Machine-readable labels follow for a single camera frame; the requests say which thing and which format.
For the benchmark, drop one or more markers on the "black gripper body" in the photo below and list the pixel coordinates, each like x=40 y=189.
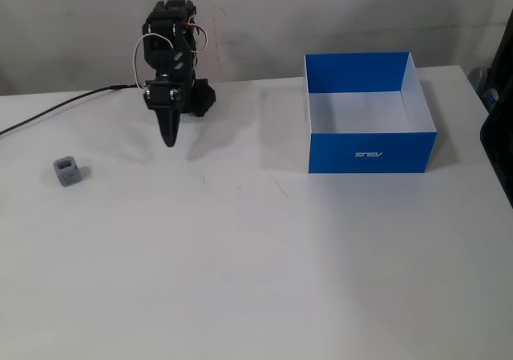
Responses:
x=161 y=97

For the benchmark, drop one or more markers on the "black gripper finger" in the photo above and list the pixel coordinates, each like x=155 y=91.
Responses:
x=162 y=125
x=174 y=129

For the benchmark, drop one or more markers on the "gray block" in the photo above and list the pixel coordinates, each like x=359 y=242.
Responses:
x=66 y=172

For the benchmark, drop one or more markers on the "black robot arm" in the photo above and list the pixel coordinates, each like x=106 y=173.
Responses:
x=168 y=43

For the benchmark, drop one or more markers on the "blue and white box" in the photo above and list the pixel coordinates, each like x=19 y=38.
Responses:
x=370 y=151

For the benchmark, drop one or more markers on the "gray and blue object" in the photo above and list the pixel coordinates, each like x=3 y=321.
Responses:
x=485 y=89

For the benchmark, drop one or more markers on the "black office chair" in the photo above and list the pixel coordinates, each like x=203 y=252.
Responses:
x=501 y=143

